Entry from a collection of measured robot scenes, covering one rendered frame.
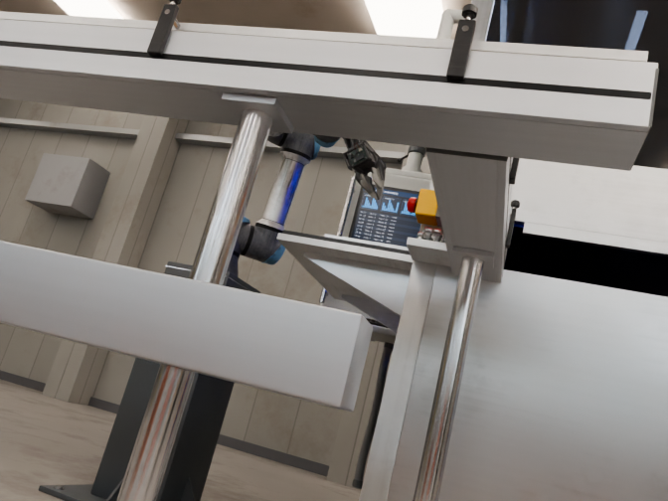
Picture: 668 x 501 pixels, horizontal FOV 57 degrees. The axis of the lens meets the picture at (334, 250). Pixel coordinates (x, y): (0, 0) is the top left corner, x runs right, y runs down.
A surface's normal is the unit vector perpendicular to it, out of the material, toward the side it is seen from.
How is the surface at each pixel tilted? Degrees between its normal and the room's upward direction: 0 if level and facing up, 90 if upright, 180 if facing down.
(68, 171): 90
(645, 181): 90
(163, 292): 90
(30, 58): 90
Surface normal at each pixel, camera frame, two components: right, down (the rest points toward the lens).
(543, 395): -0.24, -0.32
